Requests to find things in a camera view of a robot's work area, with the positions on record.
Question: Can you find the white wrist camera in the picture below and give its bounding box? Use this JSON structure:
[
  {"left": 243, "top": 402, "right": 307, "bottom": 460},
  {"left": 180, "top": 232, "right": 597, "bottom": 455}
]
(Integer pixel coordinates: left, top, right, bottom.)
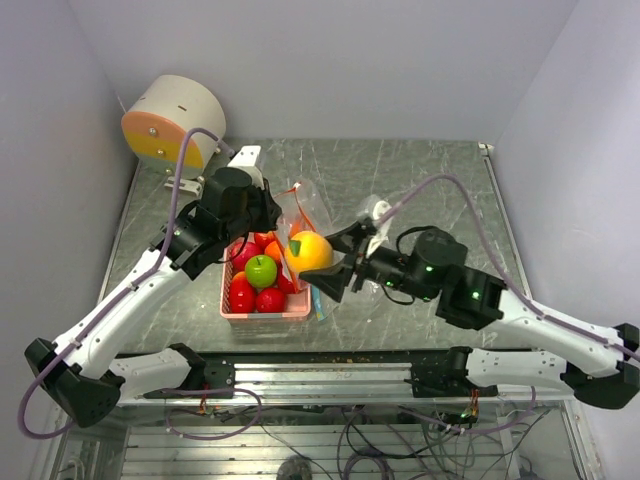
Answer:
[
  {"left": 227, "top": 145, "right": 264, "bottom": 189},
  {"left": 356, "top": 195, "right": 391, "bottom": 258}
]

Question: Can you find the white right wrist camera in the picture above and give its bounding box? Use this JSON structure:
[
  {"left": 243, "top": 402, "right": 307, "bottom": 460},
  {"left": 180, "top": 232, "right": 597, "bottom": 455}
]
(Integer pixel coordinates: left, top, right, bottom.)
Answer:
[{"left": 356, "top": 195, "right": 391, "bottom": 258}]

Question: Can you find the clear bag orange zipper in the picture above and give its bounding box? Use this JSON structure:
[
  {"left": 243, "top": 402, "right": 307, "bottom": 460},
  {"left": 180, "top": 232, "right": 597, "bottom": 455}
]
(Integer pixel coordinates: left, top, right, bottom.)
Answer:
[{"left": 275, "top": 179, "right": 332, "bottom": 291}]

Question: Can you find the aluminium rail frame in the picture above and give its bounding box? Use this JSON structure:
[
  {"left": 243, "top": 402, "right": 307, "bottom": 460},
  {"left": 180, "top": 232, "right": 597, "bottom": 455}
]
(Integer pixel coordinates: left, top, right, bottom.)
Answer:
[{"left": 110, "top": 347, "right": 570, "bottom": 407}]

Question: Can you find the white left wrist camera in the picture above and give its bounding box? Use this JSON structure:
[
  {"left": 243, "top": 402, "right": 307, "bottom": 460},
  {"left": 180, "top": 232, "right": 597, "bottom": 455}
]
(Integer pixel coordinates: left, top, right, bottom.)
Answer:
[{"left": 227, "top": 145, "right": 264, "bottom": 189}]

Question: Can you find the pink perforated plastic basket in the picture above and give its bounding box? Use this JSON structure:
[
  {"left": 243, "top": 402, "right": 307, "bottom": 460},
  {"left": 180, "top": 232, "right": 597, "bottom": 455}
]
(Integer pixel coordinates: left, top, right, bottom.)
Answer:
[{"left": 220, "top": 233, "right": 312, "bottom": 323}]

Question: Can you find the small white bracket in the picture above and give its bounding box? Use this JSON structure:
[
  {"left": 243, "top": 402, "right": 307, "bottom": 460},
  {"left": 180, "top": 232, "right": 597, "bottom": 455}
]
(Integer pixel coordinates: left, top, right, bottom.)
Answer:
[{"left": 164, "top": 176, "right": 202, "bottom": 197}]

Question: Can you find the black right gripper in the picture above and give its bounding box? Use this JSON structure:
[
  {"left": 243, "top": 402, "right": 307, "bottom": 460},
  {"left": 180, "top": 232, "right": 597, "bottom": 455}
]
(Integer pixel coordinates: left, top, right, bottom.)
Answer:
[{"left": 302, "top": 220, "right": 438, "bottom": 301}]

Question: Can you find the green apple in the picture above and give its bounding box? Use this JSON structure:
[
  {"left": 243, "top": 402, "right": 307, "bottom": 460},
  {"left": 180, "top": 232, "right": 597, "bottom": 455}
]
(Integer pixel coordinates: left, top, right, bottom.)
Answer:
[{"left": 244, "top": 254, "right": 278, "bottom": 289}]

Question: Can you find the yellow orange peach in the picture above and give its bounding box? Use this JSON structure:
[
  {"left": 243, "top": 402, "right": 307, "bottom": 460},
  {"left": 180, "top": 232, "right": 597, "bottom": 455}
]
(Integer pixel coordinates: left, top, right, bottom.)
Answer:
[{"left": 285, "top": 231, "right": 333, "bottom": 274}]

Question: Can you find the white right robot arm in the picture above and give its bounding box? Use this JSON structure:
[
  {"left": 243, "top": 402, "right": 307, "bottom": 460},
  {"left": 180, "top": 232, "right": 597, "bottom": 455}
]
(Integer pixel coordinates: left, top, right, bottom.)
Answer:
[{"left": 300, "top": 221, "right": 639, "bottom": 410}]

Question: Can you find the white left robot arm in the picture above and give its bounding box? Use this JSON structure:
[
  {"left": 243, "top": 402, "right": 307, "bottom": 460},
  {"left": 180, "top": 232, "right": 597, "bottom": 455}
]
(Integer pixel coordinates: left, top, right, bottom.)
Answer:
[{"left": 25, "top": 162, "right": 281, "bottom": 428}]

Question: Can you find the clear bag blue zipper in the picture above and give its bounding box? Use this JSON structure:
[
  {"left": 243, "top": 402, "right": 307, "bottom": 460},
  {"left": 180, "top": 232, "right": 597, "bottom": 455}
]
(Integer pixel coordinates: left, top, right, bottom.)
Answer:
[{"left": 310, "top": 281, "right": 383, "bottom": 321}]

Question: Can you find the beige cylinder orange face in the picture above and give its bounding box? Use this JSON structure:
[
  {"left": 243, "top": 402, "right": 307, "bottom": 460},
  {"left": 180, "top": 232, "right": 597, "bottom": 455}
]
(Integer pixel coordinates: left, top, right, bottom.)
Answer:
[{"left": 121, "top": 74, "right": 227, "bottom": 176}]

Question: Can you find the red striped apple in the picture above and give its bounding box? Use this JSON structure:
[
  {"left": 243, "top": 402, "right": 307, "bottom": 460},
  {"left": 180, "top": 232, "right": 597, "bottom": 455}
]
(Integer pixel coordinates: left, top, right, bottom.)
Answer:
[{"left": 254, "top": 231, "right": 275, "bottom": 250}]

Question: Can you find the round orange fruit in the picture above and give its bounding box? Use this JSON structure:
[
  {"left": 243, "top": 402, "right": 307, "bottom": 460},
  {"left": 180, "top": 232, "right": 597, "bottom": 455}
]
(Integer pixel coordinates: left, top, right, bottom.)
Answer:
[{"left": 264, "top": 241, "right": 282, "bottom": 265}]

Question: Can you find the pink red apple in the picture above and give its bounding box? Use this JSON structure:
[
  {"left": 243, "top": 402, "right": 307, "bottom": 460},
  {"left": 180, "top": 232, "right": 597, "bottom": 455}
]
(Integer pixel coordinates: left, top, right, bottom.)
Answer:
[{"left": 230, "top": 241, "right": 263, "bottom": 271}]

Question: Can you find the red fruit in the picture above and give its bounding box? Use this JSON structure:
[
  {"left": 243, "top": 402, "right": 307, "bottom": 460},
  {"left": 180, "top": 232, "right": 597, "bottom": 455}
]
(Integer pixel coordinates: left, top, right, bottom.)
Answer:
[{"left": 255, "top": 287, "right": 287, "bottom": 313}]

